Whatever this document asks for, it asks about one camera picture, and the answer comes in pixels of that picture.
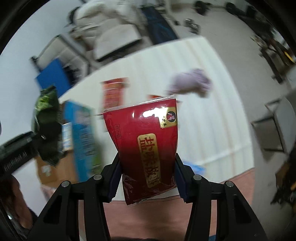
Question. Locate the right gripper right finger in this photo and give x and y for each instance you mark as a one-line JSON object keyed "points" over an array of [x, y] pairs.
{"points": [[235, 218]]}

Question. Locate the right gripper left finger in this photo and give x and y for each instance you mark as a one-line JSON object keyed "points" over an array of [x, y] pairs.
{"points": [[59, 220]]}

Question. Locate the green snack bag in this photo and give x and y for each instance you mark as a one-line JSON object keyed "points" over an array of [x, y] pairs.
{"points": [[47, 126]]}

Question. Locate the light blue tissue pack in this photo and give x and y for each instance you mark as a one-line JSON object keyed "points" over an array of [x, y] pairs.
{"points": [[198, 170]]}

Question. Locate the red snack bag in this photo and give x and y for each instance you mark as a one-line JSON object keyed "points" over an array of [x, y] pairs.
{"points": [[113, 92]]}

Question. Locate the dark red pouch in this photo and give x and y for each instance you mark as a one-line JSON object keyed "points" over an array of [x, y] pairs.
{"points": [[146, 138]]}

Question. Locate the orange panda snack bag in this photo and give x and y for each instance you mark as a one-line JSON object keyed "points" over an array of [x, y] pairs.
{"points": [[154, 96]]}

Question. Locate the purple cloth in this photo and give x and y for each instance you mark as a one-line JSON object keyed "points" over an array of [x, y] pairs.
{"points": [[194, 80]]}

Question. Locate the open cardboard box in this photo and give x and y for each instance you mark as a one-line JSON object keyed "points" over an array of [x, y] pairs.
{"points": [[82, 159]]}

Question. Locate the blue folded mat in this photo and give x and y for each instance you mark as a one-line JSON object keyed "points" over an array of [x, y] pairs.
{"points": [[55, 75]]}

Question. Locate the striped tablecloth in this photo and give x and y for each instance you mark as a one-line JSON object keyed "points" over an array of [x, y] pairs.
{"points": [[213, 130]]}

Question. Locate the white puffer jacket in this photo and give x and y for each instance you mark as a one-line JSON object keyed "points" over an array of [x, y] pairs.
{"points": [[95, 18]]}

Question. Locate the white padded chair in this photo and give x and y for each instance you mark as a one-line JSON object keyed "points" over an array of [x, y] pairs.
{"points": [[115, 39]]}

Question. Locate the blue black weight bench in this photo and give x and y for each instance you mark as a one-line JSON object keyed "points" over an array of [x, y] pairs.
{"points": [[159, 30]]}

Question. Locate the chrome dumbbell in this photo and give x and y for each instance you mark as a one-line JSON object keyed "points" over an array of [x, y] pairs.
{"points": [[193, 27]]}

